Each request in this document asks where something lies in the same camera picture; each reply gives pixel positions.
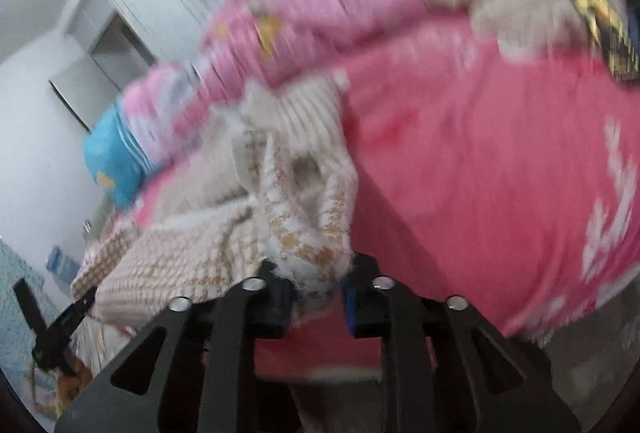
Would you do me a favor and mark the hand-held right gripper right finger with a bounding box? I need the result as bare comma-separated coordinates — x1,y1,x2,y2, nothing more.
345,255,581,433

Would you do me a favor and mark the blue plastic pack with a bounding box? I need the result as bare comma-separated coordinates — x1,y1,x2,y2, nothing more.
47,248,81,285

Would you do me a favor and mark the pink floral fleece blanket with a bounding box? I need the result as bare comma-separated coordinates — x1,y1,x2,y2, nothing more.
135,20,640,384

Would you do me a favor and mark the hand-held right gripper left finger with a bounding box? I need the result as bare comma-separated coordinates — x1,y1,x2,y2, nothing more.
55,263,296,433

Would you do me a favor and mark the beige houndstooth knit coat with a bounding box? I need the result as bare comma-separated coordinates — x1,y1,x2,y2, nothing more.
72,78,361,329

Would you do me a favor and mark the cream fluffy garment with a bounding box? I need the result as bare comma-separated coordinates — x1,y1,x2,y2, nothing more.
472,0,601,61

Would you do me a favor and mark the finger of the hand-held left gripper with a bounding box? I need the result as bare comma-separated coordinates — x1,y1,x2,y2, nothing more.
50,285,98,339

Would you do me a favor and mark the pink and blue cartoon quilt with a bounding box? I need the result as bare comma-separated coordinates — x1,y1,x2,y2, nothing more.
82,0,451,208

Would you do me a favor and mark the black and gold phone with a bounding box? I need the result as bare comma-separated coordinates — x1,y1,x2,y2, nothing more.
572,0,640,86

